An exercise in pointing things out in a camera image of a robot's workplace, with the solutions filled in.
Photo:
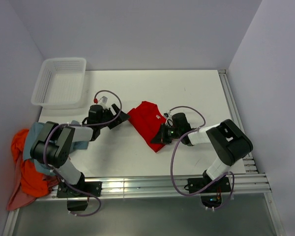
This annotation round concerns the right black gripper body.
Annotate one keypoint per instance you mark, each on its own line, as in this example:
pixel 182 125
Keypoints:
pixel 170 133

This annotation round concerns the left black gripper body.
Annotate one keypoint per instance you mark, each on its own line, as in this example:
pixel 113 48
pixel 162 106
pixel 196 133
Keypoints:
pixel 107 118

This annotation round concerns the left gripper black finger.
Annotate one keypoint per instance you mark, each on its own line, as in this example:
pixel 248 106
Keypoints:
pixel 115 123
pixel 120 115

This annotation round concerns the red t shirt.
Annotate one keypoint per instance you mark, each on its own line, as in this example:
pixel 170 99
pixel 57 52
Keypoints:
pixel 147 119

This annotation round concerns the blue grey t shirt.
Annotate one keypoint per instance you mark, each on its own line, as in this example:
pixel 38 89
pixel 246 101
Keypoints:
pixel 33 149

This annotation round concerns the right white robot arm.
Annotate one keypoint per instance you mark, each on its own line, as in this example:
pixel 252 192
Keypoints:
pixel 228 141

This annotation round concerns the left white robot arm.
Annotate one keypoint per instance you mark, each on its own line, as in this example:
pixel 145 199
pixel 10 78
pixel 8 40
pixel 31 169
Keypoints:
pixel 53 144

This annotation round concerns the white plastic perforated basket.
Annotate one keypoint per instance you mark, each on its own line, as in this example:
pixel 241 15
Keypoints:
pixel 61 84

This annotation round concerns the orange t shirt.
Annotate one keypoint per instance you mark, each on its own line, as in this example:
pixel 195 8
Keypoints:
pixel 32 182

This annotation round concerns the pink t shirt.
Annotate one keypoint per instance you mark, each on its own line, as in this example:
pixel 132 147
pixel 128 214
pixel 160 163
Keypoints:
pixel 19 198

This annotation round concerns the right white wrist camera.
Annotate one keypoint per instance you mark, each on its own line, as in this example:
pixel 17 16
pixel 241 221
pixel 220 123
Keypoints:
pixel 167 115

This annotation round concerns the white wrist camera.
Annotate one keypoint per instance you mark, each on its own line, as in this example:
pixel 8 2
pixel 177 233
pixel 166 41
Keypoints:
pixel 167 115
pixel 102 101

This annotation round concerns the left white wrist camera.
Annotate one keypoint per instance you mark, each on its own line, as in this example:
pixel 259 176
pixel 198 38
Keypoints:
pixel 102 101

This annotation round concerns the aluminium right side rail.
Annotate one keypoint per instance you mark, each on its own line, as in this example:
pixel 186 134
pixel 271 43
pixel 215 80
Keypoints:
pixel 248 160

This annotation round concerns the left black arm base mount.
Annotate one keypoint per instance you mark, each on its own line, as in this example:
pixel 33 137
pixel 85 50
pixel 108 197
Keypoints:
pixel 77 201

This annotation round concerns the aluminium front rail frame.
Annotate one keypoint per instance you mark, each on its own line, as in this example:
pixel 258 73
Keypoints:
pixel 150 206

